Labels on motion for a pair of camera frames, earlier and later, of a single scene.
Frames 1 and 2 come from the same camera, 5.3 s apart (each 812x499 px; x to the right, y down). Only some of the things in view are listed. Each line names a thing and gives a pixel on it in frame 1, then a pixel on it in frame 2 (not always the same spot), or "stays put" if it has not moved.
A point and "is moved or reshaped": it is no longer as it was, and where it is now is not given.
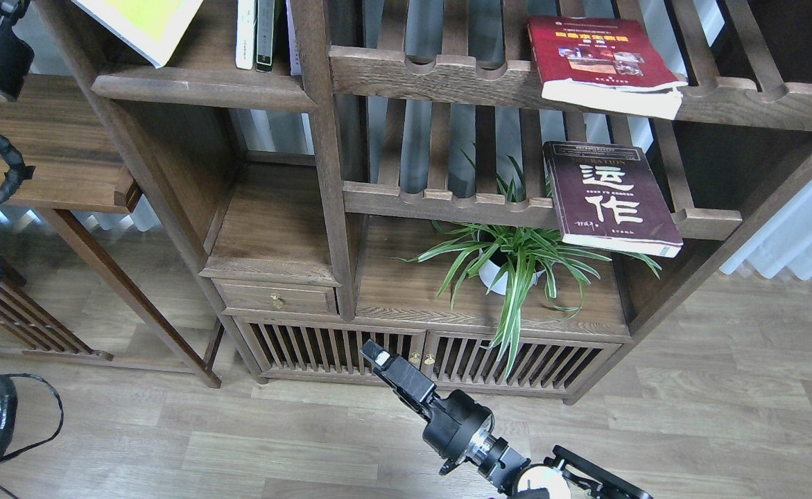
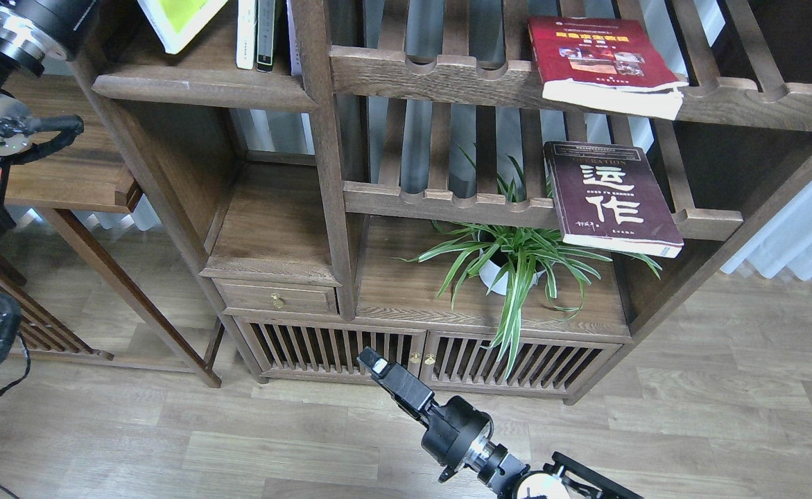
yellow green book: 152,28 is moved or reshaped
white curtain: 808,233 stays put
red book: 604,65 stays put
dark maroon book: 610,196 stays put
